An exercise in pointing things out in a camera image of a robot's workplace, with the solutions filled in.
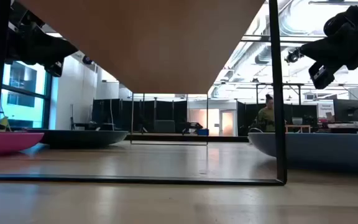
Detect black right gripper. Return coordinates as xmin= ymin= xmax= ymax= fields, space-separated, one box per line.
xmin=300 ymin=30 xmax=358 ymax=90

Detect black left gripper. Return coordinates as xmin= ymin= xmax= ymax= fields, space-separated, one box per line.
xmin=20 ymin=12 xmax=79 ymax=78

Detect teal green plate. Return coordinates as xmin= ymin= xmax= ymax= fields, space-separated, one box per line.
xmin=39 ymin=129 xmax=130 ymax=150

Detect blue plate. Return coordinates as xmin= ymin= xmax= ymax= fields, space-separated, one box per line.
xmin=247 ymin=132 xmax=358 ymax=174

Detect magenta pink plate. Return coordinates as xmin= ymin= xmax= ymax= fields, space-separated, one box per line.
xmin=0 ymin=131 xmax=45 ymax=156

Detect black ceiling spotlight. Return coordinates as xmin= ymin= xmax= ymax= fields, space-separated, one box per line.
xmin=284 ymin=48 xmax=304 ymax=65

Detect white printed sign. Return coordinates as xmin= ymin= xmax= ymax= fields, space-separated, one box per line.
xmin=317 ymin=101 xmax=336 ymax=119

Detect large window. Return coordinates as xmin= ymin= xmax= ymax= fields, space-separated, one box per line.
xmin=0 ymin=58 xmax=53 ymax=130

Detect black computer monitor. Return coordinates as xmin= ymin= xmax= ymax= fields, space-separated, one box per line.
xmin=333 ymin=98 xmax=358 ymax=123

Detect black tripod stand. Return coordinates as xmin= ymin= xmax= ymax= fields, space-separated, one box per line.
xmin=69 ymin=103 xmax=77 ymax=134

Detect black room divider panels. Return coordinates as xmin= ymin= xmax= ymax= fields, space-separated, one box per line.
xmin=91 ymin=98 xmax=188 ymax=134
xmin=236 ymin=100 xmax=319 ymax=137

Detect small wooden table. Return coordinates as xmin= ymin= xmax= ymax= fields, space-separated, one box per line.
xmin=285 ymin=124 xmax=312 ymax=134

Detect person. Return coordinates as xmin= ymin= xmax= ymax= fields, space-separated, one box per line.
xmin=257 ymin=93 xmax=276 ymax=133

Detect cluttered work desk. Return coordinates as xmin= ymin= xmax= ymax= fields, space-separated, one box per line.
xmin=317 ymin=121 xmax=358 ymax=135

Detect yellow object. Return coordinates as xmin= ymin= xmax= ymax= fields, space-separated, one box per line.
xmin=0 ymin=116 xmax=11 ymax=131

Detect lit doorway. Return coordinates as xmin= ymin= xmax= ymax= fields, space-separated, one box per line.
xmin=218 ymin=109 xmax=237 ymax=137

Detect grey chair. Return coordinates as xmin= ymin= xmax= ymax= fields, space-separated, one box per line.
xmin=153 ymin=119 xmax=176 ymax=134

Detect wooden shelf with black frame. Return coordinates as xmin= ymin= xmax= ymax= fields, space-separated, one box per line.
xmin=0 ymin=0 xmax=288 ymax=187

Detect black aluminium rig frame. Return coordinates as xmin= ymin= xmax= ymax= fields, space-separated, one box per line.
xmin=126 ymin=133 xmax=250 ymax=143

